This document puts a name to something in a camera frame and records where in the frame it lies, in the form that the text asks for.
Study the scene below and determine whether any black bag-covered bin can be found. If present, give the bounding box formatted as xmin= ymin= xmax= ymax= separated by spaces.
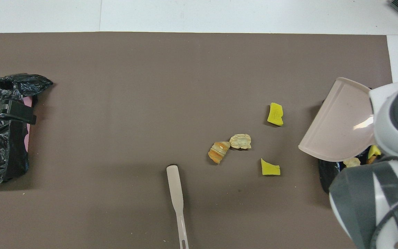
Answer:
xmin=318 ymin=87 xmax=382 ymax=194

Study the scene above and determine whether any beige plastic dustpan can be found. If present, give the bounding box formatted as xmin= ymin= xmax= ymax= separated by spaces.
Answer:
xmin=298 ymin=77 xmax=376 ymax=162

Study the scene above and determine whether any pink plastic bin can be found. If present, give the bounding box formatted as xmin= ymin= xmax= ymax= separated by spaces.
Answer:
xmin=23 ymin=97 xmax=34 ymax=153

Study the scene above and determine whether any brown table mat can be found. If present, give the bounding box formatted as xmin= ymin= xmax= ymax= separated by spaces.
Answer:
xmin=0 ymin=32 xmax=393 ymax=249

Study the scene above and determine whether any beige hand brush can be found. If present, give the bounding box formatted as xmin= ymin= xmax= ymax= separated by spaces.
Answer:
xmin=166 ymin=165 xmax=189 ymax=249

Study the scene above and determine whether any striped orange croissant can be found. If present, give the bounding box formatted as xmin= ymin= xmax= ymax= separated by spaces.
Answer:
xmin=208 ymin=141 xmax=231 ymax=165

